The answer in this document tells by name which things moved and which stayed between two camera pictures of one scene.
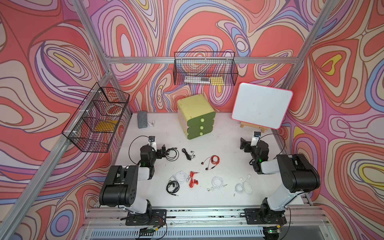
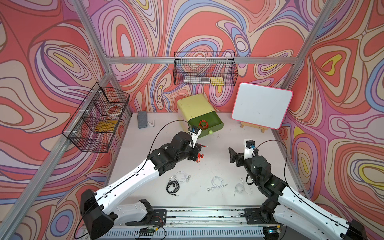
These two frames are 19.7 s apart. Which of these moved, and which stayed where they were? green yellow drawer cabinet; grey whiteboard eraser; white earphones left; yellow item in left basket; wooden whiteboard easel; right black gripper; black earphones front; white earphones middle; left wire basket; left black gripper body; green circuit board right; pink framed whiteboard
Moved: green yellow drawer cabinet; right black gripper; left black gripper body
Stayed: yellow item in left basket; grey whiteboard eraser; left wire basket; green circuit board right; white earphones left; wooden whiteboard easel; pink framed whiteboard; black earphones front; white earphones middle
